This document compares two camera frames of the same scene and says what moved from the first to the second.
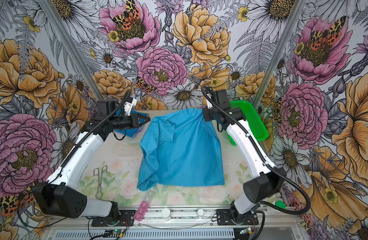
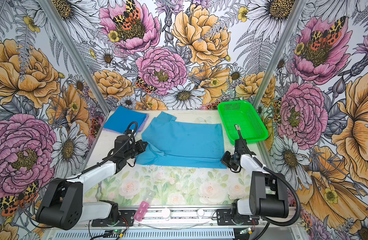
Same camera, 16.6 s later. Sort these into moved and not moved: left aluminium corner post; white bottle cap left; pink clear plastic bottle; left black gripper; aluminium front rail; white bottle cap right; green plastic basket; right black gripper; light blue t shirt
Moved: light blue t shirt; left black gripper; right black gripper
Not moved: aluminium front rail; pink clear plastic bottle; white bottle cap right; left aluminium corner post; white bottle cap left; green plastic basket
